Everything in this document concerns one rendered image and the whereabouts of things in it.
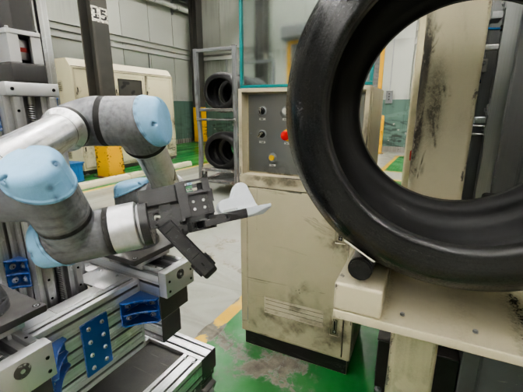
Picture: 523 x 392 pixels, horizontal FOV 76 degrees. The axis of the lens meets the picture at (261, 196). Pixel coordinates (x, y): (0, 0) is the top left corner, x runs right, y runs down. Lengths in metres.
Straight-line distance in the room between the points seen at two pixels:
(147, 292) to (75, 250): 0.71
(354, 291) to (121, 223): 0.43
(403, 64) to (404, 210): 9.27
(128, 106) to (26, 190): 0.40
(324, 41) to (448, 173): 0.53
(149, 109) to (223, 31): 11.57
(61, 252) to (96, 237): 0.05
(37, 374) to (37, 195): 0.58
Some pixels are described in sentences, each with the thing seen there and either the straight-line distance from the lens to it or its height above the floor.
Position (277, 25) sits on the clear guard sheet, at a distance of 1.49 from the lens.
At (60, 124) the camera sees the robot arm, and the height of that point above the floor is 1.16.
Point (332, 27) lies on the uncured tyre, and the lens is 0.58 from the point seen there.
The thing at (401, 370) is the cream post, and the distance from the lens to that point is 1.23.
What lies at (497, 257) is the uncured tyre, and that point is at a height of 0.98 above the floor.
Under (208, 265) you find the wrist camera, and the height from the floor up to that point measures 0.95.
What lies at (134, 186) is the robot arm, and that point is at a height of 0.94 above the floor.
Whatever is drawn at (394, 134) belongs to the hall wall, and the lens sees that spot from 10.04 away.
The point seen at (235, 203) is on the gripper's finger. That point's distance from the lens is 0.55.
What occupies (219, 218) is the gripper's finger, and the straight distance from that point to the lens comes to 0.52.
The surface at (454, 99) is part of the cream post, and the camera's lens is 0.96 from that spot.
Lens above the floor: 1.19
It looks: 15 degrees down
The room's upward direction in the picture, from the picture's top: straight up
